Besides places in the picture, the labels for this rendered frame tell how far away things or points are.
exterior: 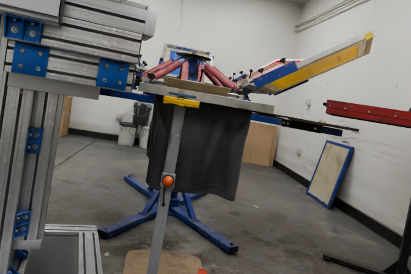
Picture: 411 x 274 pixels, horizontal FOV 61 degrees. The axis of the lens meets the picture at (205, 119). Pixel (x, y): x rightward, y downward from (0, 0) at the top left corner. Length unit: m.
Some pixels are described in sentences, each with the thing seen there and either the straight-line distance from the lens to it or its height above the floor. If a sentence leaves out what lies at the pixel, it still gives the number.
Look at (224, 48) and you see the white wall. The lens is 6.32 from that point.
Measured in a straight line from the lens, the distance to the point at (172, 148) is 1.28.
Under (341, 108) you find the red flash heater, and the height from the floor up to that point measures 1.06.
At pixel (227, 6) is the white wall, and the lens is 6.47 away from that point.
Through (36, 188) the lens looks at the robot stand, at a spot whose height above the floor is 0.55.
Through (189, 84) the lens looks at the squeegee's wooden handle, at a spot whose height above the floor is 1.04.
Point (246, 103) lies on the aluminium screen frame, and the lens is 1.49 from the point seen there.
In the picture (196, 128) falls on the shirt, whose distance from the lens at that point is 1.56.
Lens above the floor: 0.96
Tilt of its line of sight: 3 degrees down
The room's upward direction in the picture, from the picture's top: 10 degrees clockwise
